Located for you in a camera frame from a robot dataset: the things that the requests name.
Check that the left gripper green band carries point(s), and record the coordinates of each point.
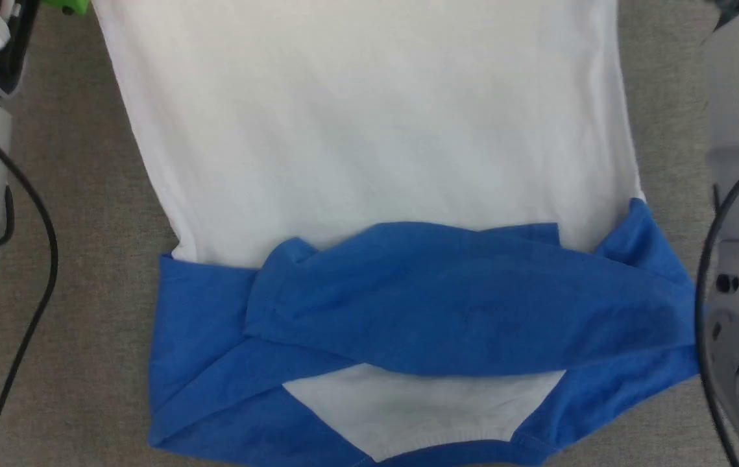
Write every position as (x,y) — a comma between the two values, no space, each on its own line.
(67,6)

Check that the white and blue t-shirt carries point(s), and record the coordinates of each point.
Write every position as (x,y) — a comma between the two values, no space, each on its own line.
(369,130)

